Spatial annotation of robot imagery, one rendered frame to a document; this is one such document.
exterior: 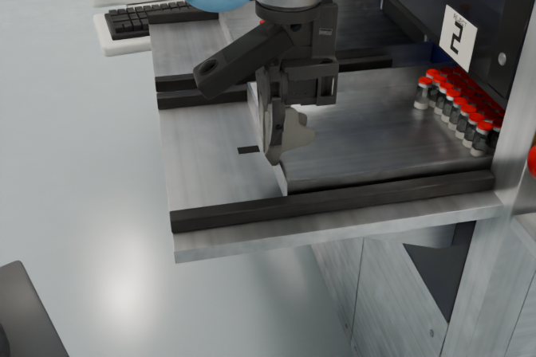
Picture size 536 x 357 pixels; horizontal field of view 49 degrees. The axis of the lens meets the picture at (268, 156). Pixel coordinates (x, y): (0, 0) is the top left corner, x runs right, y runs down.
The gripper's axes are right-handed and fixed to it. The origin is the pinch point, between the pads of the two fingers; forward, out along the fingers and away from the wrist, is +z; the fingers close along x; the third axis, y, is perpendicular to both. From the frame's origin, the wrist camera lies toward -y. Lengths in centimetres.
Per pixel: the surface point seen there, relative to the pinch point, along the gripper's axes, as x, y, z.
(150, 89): 193, -16, 91
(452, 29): 8.4, 26.9, -11.3
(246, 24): 50, 6, 3
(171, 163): 5.9, -11.8, 3.6
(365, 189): -7.1, 10.5, 1.5
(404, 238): -2.4, 19.5, 15.3
